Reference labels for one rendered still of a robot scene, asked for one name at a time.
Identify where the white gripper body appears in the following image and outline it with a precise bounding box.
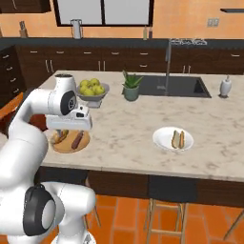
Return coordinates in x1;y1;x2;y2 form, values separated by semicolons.
45;114;93;132

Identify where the tan bun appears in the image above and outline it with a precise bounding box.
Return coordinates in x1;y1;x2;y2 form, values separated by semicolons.
171;130;181;150
52;129;70;145

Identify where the brown sausage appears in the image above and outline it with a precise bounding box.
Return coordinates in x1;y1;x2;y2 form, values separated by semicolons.
178;130;186;150
71;130;85;151

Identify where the round wooden bowl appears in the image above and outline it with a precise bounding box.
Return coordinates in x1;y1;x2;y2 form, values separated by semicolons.
51;129;92;154

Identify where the grey fruit bowl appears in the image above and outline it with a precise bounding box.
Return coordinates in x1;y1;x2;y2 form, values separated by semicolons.
75;83;111;110

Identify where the white plate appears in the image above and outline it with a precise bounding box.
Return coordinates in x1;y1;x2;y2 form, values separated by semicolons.
152;126;194;153

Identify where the green plant in grey pot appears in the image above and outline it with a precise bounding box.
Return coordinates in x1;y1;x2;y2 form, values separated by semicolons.
121;70;144;102

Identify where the dark brown cupboard run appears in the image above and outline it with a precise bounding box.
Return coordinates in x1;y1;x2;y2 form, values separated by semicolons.
0;37;244;109

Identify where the grey canister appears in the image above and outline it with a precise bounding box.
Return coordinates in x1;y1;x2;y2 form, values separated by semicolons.
70;18;85;40

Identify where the wooden knife block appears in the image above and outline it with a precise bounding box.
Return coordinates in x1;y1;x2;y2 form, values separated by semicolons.
18;20;30;39

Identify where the grey metal tap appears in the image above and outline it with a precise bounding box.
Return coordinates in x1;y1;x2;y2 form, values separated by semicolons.
156;38;208;95

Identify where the dark sink basin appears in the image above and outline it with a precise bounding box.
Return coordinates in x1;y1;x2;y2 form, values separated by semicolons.
136;74;213;99

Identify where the black-framed window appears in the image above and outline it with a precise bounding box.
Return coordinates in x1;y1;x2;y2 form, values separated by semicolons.
51;0;155;29

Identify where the black island panel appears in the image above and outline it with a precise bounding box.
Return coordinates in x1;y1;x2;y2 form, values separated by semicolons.
148;174;198;204

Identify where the wooden stool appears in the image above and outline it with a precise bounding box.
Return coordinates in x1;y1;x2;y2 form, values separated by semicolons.
143;197;189;244

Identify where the white soap dispenser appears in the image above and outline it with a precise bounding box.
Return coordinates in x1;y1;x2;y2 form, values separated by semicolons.
218;74;234;99

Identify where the dark brown wall cupboard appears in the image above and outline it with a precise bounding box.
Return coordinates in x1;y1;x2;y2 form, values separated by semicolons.
0;0;52;14

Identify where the grey wall socket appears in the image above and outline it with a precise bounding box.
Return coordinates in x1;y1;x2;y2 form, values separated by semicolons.
207;17;220;29

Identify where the dark wall shelf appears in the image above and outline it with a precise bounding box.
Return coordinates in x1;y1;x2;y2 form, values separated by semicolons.
220;8;244;14

